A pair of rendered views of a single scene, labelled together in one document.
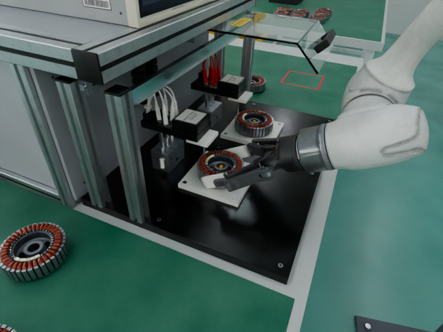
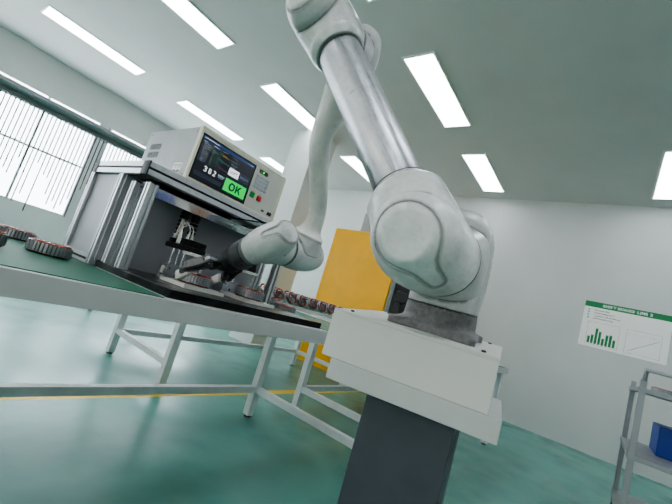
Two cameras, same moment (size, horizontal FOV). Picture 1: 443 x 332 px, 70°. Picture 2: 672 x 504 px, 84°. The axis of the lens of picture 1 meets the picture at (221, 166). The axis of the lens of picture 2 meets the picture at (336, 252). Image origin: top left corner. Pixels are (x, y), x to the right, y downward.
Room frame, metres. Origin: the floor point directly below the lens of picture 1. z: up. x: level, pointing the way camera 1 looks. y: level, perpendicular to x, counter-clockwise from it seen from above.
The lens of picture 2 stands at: (-0.49, -0.74, 0.85)
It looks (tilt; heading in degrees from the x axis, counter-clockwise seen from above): 8 degrees up; 16
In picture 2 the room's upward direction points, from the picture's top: 17 degrees clockwise
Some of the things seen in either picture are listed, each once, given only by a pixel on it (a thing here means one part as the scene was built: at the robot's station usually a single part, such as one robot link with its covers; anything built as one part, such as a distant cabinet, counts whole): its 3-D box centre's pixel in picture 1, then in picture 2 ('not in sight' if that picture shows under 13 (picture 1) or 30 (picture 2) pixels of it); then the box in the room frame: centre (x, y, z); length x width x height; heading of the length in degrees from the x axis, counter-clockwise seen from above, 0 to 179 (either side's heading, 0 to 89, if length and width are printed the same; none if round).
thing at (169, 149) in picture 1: (168, 153); (172, 272); (0.64, 0.14, 0.80); 0.08 x 0.05 x 0.06; 158
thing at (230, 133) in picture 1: (253, 130); (247, 299); (0.81, -0.09, 0.78); 0.15 x 0.15 x 0.01; 68
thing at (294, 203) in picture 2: not in sight; (284, 235); (4.68, 1.57, 1.65); 0.50 x 0.45 x 3.30; 68
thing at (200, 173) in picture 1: (220, 168); (194, 278); (0.59, 0.00, 0.80); 0.11 x 0.11 x 0.04
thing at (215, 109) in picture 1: (209, 112); (226, 286); (0.87, 0.04, 0.80); 0.08 x 0.05 x 0.06; 158
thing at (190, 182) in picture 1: (220, 176); (192, 286); (0.59, 0.00, 0.78); 0.15 x 0.15 x 0.01; 68
